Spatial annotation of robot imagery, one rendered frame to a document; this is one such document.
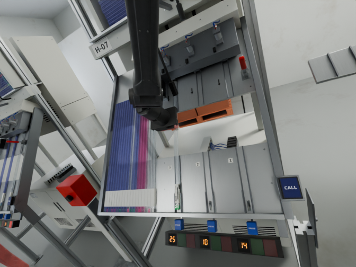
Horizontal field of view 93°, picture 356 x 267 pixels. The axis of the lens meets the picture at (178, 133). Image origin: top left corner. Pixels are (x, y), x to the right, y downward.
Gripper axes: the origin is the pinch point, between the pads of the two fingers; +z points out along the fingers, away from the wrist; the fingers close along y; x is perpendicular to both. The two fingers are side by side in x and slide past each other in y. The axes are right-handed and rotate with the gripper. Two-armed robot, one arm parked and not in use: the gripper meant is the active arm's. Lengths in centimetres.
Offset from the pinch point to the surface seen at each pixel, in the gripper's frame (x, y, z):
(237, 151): 12.9, -21.1, 0.3
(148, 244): 51, 39, 36
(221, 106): -111, 20, 214
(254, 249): 39.1, -21.5, 0.5
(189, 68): -22.2, -8.5, -2.3
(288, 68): -182, -100, 270
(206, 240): 38.1, -8.4, 0.7
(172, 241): 39.2, 3.0, 0.8
